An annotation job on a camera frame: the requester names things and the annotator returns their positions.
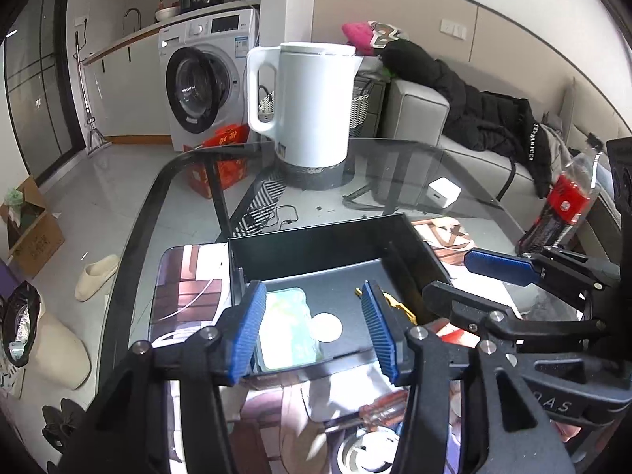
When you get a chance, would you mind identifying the white wall switch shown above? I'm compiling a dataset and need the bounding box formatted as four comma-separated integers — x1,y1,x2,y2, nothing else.
440,18,468,40

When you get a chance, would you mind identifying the cola bottle red label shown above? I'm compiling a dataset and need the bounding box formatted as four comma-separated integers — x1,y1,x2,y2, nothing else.
515,135,606,256

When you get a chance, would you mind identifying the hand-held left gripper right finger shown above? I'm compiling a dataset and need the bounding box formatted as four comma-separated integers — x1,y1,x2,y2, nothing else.
359,280,579,474

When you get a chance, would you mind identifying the cardboard box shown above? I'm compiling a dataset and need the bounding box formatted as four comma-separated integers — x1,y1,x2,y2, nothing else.
0,175,66,278

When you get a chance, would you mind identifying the red gift box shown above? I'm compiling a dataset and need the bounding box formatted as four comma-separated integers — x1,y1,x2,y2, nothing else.
184,123,251,201

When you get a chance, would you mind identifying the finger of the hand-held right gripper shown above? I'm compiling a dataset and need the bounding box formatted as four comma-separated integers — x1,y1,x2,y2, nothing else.
421,280,609,342
463,247,621,308

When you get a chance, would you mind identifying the floor mop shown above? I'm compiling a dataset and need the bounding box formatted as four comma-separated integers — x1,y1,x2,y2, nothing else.
74,31,113,157

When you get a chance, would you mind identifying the black storage box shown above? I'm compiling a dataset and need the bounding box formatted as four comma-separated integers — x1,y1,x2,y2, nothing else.
228,213,453,387

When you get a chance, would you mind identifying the black foil bag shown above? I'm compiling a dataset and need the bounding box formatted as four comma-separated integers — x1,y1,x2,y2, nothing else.
0,280,43,369

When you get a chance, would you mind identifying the woven laundry basket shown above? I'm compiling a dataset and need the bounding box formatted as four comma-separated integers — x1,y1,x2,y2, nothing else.
258,76,372,140

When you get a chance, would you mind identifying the round pale disc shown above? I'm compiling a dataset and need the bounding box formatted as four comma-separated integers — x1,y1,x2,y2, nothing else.
310,312,343,342

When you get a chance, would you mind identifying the striped floor mat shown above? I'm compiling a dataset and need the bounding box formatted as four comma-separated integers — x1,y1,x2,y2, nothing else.
232,175,292,238

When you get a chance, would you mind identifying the dark glass door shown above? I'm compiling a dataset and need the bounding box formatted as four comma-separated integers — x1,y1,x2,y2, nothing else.
0,0,76,186

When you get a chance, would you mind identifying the white charger cube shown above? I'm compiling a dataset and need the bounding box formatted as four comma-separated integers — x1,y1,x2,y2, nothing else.
427,177,463,207

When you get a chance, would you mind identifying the orange handle screwdriver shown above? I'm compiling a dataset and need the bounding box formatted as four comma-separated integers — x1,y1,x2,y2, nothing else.
322,388,410,431

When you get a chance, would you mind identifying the pink cloth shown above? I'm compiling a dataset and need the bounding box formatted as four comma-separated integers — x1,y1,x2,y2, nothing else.
342,21,377,56

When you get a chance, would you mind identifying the grey sofa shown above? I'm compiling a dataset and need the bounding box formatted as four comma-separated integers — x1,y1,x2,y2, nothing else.
376,76,632,262

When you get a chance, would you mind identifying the yellow plastic tool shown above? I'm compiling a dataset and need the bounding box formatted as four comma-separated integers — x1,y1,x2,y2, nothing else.
354,286,416,320

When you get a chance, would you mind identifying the black jacket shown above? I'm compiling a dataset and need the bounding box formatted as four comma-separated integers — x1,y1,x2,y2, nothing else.
382,39,553,199

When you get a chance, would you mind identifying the dark kettle base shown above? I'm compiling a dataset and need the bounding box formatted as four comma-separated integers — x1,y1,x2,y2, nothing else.
278,158,357,191

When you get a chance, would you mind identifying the patterned cushion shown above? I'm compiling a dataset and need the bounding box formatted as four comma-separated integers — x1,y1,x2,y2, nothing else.
368,20,412,51

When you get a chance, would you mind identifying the white washing machine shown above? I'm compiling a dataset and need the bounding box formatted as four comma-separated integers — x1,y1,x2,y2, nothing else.
158,8,260,153

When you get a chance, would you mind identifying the printed desk mat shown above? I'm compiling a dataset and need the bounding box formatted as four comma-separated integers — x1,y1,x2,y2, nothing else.
147,214,586,474

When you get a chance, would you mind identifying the green and white packet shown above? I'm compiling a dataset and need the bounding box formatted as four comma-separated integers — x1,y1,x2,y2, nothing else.
254,289,323,372

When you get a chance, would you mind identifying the kitchen counter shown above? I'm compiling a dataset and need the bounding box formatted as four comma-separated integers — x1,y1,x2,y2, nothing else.
81,0,262,67

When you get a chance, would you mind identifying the person's right hand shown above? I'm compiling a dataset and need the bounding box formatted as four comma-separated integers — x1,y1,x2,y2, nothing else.
547,419,582,444

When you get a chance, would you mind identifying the white tape roll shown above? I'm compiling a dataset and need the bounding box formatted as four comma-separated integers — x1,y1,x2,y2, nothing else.
337,429,406,474

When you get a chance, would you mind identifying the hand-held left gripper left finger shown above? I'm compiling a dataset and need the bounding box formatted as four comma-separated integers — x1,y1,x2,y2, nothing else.
64,280,268,474

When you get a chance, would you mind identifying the white electric kettle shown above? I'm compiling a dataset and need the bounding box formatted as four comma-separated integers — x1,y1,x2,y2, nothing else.
246,42,364,167

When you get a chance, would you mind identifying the beige slipper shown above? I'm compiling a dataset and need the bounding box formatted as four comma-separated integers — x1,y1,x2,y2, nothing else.
74,254,121,302

